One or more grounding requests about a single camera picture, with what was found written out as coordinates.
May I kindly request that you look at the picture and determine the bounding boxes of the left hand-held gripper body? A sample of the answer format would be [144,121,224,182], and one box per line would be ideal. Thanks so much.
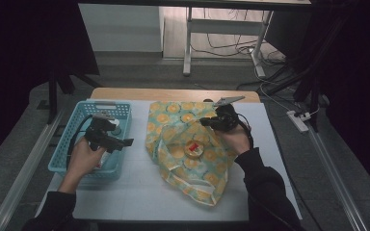
[84,110,119,152]

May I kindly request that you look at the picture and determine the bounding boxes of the white table mat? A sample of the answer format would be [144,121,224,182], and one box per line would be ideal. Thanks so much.
[34,98,303,223]

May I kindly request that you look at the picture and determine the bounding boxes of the white power strip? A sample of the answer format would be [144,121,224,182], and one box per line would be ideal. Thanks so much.
[285,110,310,134]

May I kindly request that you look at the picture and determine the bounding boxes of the blue plastic basket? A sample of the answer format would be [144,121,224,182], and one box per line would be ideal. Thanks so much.
[47,100,133,181]

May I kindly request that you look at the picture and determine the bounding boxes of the black curtain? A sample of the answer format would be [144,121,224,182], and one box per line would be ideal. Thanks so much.
[0,0,101,169]
[311,0,370,198]

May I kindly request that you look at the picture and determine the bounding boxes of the black metal stand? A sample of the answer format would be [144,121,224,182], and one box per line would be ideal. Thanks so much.
[235,13,351,133]
[45,67,103,125]

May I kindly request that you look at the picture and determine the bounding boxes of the aluminium rail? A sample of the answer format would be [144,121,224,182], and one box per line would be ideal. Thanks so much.
[305,125,370,231]
[0,108,66,231]

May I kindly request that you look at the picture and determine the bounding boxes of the black floor cables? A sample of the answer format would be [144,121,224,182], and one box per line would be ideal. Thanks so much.
[190,8,287,62]

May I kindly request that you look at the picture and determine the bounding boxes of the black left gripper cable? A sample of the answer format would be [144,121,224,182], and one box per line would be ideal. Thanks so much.
[65,114,94,169]

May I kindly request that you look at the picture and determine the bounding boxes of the person's right hand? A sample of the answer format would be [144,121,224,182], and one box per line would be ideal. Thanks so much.
[214,123,253,157]

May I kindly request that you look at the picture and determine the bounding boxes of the round snack packet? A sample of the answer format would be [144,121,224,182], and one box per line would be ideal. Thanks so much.
[184,140,205,160]

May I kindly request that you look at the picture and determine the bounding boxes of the person's left hand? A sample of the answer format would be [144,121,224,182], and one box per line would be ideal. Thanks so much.
[65,137,111,181]

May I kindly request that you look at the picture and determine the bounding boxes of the white desk frame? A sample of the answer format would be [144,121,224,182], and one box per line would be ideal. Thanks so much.
[182,6,275,78]

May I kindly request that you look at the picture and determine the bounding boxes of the orange floral tote bag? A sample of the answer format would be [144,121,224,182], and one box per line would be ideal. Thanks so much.
[145,100,239,207]

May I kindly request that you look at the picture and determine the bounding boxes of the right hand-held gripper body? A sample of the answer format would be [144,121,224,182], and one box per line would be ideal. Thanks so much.
[213,94,247,132]

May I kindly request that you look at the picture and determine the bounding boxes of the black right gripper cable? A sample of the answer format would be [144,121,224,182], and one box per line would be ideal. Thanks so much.
[236,113,292,231]

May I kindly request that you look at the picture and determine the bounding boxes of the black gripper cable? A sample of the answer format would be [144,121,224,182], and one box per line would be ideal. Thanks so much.
[236,113,292,231]
[65,114,94,169]

